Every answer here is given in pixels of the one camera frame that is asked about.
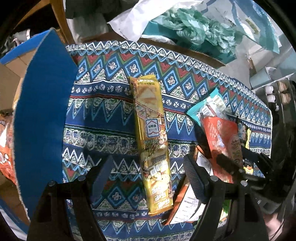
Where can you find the teal cardboard box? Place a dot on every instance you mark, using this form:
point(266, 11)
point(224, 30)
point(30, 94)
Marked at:
point(155, 29)

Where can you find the white shelf with cups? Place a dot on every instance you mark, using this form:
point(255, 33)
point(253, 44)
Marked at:
point(276, 89)

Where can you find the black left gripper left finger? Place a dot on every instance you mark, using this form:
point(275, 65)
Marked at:
point(76, 199)

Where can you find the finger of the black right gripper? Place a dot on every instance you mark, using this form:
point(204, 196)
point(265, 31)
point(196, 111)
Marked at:
point(263, 162)
point(237, 172)

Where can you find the blue patterned tablecloth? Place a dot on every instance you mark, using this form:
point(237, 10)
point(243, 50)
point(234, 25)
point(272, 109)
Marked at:
point(124, 90)

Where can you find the orange chip bag in box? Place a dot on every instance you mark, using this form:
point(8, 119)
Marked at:
point(7, 161)

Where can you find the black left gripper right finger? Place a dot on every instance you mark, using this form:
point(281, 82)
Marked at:
point(244, 220)

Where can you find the wooden louvered cabinet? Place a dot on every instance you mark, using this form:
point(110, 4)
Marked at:
point(44, 15)

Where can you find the green crumpled plastic bag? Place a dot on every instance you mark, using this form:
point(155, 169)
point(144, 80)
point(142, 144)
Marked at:
point(193, 26)

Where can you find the red snack bag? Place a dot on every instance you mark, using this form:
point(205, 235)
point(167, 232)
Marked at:
point(222, 137)

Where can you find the orange white chip bag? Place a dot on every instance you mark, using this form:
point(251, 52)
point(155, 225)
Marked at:
point(187, 208)

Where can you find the black yellow small snack packet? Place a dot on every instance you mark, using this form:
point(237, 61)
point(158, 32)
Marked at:
point(244, 134)

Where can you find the teal silver snack pouch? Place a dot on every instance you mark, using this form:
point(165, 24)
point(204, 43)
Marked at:
point(212, 106)

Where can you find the blue white plastic bag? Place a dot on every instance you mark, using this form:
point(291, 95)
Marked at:
point(247, 17)

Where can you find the blue cardboard box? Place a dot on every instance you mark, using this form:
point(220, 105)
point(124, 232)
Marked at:
point(38, 76)

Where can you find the yellow long cracker packet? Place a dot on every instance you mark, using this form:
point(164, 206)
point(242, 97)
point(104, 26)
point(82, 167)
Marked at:
point(152, 142)

